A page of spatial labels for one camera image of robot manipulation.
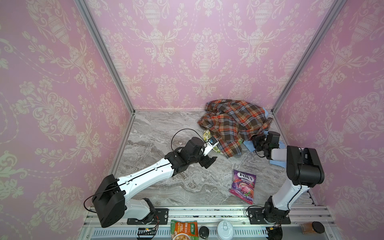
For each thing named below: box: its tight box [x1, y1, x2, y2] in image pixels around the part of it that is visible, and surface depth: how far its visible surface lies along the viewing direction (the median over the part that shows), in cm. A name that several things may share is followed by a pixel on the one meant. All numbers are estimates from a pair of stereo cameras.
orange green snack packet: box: [170, 219, 199, 240], surface depth 70 cm
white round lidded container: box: [217, 220, 234, 240], surface depth 67 cm
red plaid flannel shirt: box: [198, 99, 273, 158], surface depth 104 cm
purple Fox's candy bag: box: [229, 169, 256, 205], surface depth 83 cm
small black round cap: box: [199, 226, 210, 239], surface depth 64 cm
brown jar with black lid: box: [299, 221, 325, 234], surface depth 65 cm
